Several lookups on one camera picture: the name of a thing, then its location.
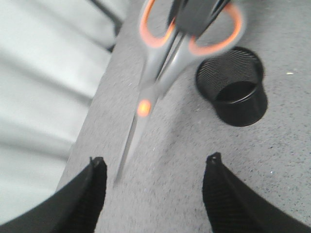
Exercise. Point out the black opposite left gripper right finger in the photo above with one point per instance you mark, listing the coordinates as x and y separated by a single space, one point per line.
193 17

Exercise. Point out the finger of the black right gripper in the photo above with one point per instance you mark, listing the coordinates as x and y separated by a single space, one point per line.
233 207

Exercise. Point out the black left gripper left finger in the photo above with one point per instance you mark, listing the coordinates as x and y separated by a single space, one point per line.
75 208

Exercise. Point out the grey orange handled scissors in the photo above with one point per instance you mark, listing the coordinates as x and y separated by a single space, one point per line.
165 58

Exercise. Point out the black mesh pen bucket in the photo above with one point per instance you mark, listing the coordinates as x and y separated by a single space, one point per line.
233 84

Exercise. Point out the light grey curtain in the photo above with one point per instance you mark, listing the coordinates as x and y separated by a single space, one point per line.
53 54

